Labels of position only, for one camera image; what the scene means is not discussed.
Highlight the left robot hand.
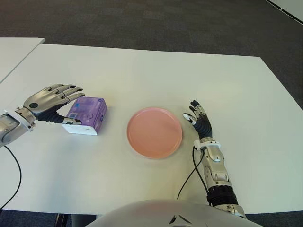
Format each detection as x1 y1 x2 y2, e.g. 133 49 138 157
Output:
23 83 85 125

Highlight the grey robot torso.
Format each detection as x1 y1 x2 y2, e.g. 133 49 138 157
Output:
92 198 268 227

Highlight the white table with grey edge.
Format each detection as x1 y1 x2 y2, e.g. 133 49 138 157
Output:
0 37 45 83

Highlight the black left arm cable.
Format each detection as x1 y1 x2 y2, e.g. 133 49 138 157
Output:
0 145 22 210

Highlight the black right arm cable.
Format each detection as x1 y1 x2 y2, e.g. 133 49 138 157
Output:
175 146 210 201

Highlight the purple tissue paper pack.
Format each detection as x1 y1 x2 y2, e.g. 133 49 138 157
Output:
61 96 108 137

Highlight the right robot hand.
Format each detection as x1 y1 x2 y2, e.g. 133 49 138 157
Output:
182 99 213 140

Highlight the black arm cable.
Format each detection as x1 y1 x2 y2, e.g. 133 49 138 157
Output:
175 146 210 201
0 145 22 210

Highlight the pink round plate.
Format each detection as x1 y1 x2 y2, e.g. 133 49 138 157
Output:
126 106 183 159

